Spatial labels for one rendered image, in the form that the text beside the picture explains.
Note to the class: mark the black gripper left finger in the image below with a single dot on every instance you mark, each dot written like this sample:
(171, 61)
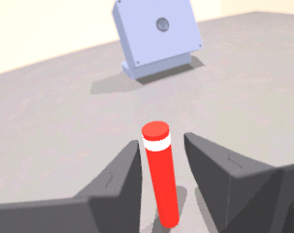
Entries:
(110, 203)

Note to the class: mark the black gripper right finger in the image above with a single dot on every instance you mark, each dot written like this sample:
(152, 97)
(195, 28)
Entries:
(242, 194)

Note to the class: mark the red peg with white band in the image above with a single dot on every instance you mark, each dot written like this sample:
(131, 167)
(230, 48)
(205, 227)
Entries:
(157, 141)

